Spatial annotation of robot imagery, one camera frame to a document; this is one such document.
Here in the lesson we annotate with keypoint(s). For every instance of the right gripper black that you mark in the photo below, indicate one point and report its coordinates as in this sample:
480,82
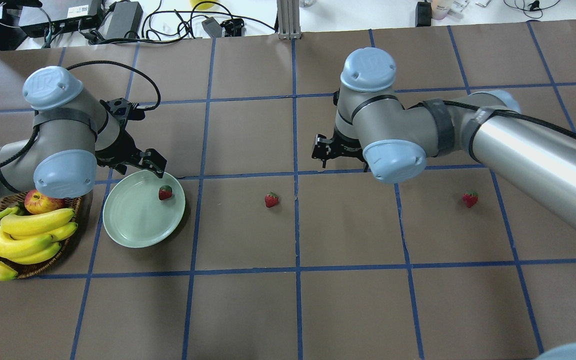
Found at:
346,145

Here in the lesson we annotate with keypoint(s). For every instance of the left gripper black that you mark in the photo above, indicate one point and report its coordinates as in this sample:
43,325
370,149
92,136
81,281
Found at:
124,147

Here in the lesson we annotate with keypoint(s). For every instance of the red strawberry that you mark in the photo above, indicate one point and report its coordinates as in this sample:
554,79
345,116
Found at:
271,200
470,198
165,192

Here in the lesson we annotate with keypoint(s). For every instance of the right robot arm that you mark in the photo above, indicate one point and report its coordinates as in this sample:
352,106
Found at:
395,142

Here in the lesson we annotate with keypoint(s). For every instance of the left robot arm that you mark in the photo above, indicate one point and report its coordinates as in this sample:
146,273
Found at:
73,133

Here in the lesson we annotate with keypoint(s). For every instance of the light green plate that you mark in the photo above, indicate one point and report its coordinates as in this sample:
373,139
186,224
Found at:
134,217

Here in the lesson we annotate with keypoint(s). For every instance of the red yellow apple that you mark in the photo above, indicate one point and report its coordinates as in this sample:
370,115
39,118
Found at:
37,203

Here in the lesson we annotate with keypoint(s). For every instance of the black power adapter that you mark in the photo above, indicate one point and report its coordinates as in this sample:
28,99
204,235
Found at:
125,20

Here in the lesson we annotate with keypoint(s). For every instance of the yellow tape roll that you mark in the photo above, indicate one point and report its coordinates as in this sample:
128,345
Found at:
203,5

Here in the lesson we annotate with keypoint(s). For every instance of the yellow banana bunch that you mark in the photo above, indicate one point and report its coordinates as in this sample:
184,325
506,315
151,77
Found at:
30,239

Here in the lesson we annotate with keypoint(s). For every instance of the aluminium frame post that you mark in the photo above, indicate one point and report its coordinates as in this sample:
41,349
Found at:
288,19

